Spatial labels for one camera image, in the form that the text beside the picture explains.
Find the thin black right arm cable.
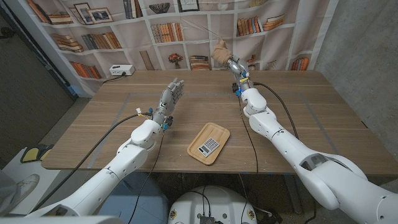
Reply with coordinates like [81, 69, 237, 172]
[238, 95, 259, 175]

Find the grey calculator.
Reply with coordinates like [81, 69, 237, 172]
[197, 137, 221, 158]

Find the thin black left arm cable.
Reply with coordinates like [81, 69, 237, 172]
[127, 129, 165, 224]

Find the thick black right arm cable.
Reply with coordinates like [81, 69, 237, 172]
[252, 82, 318, 224]

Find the printed bookshelf backdrop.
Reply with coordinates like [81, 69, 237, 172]
[23, 0, 340, 97]

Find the white power outlet box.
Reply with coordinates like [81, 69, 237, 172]
[109, 64, 136, 77]

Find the blue grey box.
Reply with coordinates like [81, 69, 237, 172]
[99, 172, 170, 224]

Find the white shoe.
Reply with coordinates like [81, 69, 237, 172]
[12, 173, 40, 203]

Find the black outlet power cord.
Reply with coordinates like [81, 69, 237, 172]
[102, 73, 127, 84]

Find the white floor platform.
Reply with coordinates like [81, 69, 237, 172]
[2, 147, 63, 215]

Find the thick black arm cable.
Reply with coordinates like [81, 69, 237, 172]
[30, 112, 154, 215]
[252, 82, 318, 224]

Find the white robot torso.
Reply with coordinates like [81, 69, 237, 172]
[167, 185, 257, 224]

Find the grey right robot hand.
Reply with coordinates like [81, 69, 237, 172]
[226, 55, 251, 92]

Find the yellow and black pad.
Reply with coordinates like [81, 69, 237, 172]
[20, 144, 54, 164]

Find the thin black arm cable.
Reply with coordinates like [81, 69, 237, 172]
[127, 129, 165, 224]
[238, 95, 259, 175]

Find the wooden tray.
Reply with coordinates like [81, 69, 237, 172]
[187, 122, 231, 166]

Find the black torso cable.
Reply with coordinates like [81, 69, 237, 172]
[186, 185, 212, 218]

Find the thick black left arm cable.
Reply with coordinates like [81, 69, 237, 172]
[30, 112, 154, 215]

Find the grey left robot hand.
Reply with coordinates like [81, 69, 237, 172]
[152, 77, 185, 126]

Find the grey table leg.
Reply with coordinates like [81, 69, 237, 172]
[283, 174, 304, 215]

